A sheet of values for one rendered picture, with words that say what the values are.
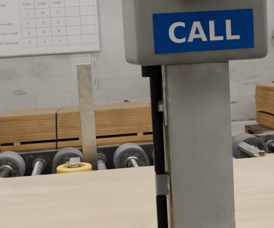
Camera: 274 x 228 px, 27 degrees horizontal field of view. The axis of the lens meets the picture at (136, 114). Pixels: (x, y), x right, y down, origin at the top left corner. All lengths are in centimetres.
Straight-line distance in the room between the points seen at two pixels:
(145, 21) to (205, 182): 10
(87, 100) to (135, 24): 111
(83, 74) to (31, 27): 608
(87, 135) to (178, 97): 110
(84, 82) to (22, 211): 49
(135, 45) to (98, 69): 718
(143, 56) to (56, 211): 70
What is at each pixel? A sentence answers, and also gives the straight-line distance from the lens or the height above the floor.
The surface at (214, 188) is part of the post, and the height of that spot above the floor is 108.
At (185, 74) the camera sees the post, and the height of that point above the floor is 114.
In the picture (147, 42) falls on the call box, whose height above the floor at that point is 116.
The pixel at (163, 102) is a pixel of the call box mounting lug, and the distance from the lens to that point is 31.
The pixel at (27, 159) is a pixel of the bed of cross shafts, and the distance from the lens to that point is 196.
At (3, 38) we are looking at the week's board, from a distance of 749.
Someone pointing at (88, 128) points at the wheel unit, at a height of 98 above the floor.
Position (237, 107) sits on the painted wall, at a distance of 782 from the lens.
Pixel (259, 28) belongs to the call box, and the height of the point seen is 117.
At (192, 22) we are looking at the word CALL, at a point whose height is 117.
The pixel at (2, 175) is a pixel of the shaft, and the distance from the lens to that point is 174.
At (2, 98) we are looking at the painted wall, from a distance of 754.
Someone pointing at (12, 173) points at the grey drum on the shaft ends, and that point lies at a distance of 184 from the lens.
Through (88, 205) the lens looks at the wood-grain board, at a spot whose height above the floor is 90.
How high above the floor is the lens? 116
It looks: 6 degrees down
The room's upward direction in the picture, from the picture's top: 3 degrees counter-clockwise
